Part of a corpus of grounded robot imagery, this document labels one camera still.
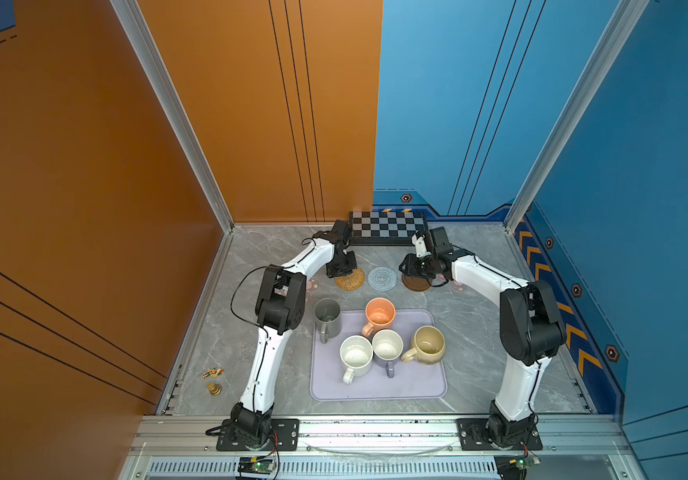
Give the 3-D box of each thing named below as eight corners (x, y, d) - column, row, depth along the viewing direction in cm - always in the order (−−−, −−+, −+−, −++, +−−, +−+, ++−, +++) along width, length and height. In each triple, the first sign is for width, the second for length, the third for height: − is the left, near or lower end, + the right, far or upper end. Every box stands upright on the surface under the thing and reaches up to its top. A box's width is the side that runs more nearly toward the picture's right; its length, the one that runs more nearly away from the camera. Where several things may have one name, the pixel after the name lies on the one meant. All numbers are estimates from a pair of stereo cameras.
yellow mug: (402, 366, 85) (405, 357, 79) (399, 336, 90) (402, 325, 85) (442, 366, 85) (449, 357, 79) (437, 336, 90) (442, 325, 85)
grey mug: (315, 347, 89) (311, 332, 80) (318, 316, 96) (314, 298, 87) (340, 347, 89) (339, 332, 80) (341, 316, 96) (340, 298, 87)
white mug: (339, 389, 81) (338, 379, 75) (341, 347, 89) (340, 335, 82) (373, 389, 81) (374, 379, 75) (371, 347, 89) (372, 335, 82)
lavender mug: (372, 379, 83) (374, 370, 77) (371, 339, 90) (372, 328, 84) (402, 379, 83) (406, 369, 77) (398, 339, 90) (401, 328, 84)
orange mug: (362, 343, 90) (363, 330, 83) (362, 312, 97) (362, 297, 89) (394, 343, 90) (397, 330, 83) (391, 312, 97) (394, 297, 89)
